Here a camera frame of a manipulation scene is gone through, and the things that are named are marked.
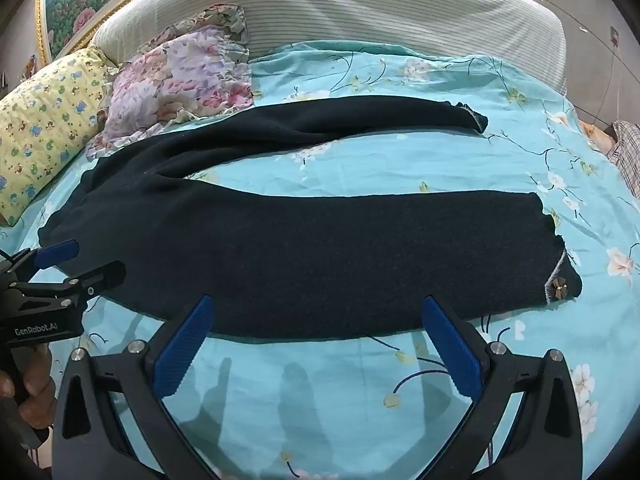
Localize person's left hand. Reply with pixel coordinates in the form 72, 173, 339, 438
0, 345, 57, 431

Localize gold framed landscape painting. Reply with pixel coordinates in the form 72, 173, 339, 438
35, 0, 201, 68

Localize yellow printed pillow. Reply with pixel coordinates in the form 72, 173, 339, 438
0, 46, 122, 229

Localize pink floral pillow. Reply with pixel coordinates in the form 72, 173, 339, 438
84, 27, 257, 162

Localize plaid cloth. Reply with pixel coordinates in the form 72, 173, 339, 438
602, 120, 640, 200

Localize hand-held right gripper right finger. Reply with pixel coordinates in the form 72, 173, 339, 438
421, 295, 584, 480

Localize teal floral bed sheet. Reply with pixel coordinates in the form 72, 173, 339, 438
0, 40, 640, 480

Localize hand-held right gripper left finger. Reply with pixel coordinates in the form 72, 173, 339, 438
50, 294, 222, 480

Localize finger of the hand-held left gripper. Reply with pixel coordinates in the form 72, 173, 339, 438
12, 260, 127, 311
0, 240, 81, 283

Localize green floral ruffled pillow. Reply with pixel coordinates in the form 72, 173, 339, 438
145, 4, 250, 58

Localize thin wall cable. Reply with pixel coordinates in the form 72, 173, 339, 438
594, 42, 625, 126

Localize striped padded headboard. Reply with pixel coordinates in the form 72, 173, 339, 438
92, 0, 568, 97

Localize dark knit pants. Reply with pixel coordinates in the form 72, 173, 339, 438
37, 95, 584, 345

